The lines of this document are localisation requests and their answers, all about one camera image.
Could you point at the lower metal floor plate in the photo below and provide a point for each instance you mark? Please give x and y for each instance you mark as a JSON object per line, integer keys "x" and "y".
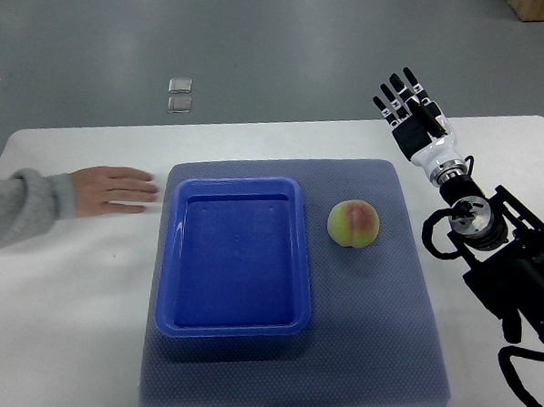
{"x": 179, "y": 104}

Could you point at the upper metal floor plate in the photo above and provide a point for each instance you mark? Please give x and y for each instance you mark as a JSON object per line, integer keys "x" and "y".
{"x": 179, "y": 85}

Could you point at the metal floor plate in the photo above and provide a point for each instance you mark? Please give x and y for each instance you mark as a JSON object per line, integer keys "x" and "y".
{"x": 179, "y": 104}
{"x": 179, "y": 85}

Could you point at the blue textured mat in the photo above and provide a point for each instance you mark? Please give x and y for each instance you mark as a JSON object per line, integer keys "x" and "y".
{"x": 371, "y": 340}

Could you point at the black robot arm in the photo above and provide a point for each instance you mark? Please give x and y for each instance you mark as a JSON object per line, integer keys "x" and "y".
{"x": 498, "y": 237}

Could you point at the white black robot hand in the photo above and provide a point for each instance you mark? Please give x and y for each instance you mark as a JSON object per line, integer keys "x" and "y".
{"x": 437, "y": 156}

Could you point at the grey sleeved forearm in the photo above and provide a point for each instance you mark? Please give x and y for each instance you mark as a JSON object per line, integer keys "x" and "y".
{"x": 30, "y": 204}

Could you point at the blue plastic tray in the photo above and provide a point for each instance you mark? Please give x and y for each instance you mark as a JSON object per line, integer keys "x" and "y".
{"x": 234, "y": 262}

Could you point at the green red peach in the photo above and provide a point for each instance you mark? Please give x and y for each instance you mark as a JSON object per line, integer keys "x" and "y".
{"x": 353, "y": 223}

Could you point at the person's bare hand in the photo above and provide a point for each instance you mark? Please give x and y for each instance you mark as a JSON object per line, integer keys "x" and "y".
{"x": 110, "y": 190}

